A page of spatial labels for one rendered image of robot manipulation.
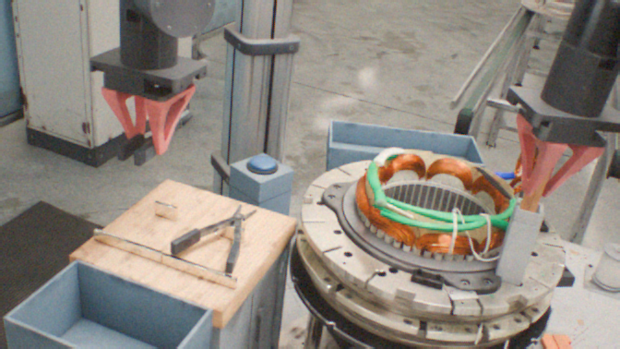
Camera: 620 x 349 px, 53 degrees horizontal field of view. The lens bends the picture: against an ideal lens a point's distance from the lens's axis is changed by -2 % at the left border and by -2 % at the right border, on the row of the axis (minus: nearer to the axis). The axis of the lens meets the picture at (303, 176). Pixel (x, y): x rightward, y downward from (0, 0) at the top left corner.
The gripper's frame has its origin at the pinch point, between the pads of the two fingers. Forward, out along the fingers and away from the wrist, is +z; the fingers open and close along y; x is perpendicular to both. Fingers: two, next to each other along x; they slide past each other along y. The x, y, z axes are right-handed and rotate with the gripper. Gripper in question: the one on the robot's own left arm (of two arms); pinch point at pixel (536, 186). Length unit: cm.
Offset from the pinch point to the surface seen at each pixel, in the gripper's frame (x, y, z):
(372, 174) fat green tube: 11.3, -13.1, 6.4
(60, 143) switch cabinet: 230, -86, 125
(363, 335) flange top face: -1.0, -14.1, 19.7
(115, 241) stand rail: 9.1, -41.3, 16.2
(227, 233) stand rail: 11.0, -28.8, 15.5
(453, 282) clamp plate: -1.9, -6.4, 11.1
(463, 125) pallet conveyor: 122, 55, 48
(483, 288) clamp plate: -2.8, -3.3, 11.0
